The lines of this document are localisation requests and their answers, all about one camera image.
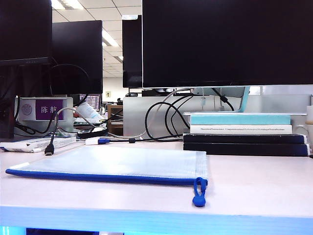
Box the transparent file bag blue zipper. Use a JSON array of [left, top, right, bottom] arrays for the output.
[[5, 146, 208, 208]]

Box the white desk partition panel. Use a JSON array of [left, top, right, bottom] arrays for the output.
[[123, 94, 313, 137]]

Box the brown wooden cabinet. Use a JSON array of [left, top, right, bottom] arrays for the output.
[[107, 104, 124, 137]]

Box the white plastic bottle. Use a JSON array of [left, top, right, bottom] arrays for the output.
[[77, 102, 105, 122]]

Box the white adapter with blue connector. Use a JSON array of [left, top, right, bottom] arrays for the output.
[[85, 138, 111, 146]]

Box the narrow black monitor edge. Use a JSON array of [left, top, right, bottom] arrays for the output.
[[122, 15, 143, 88]]

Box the teal book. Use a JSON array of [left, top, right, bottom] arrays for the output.
[[190, 115, 291, 126]]

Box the white book with printed spine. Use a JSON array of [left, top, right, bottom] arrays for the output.
[[190, 124, 293, 135]]

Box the thin black book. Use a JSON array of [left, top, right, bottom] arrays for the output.
[[183, 133, 308, 145]]

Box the large black computer monitor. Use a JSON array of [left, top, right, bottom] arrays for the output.
[[142, 0, 313, 88]]

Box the black monitor rear side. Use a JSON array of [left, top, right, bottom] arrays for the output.
[[50, 20, 103, 95]]

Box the stack of printed papers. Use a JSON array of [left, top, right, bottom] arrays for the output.
[[0, 136, 77, 153]]

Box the black monitor with thin bezel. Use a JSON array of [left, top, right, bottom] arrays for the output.
[[0, 0, 53, 67]]

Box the black looped cable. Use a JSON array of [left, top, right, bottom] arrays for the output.
[[145, 94, 194, 142]]

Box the black cable with ferrite bead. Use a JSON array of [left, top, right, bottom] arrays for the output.
[[109, 137, 184, 143]]

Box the black monitor power cable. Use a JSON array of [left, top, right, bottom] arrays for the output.
[[211, 87, 235, 112]]

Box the purple name sign white frame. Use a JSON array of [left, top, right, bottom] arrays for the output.
[[19, 97, 74, 122]]

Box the black cable with usb plug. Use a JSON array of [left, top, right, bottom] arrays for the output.
[[44, 112, 60, 157]]

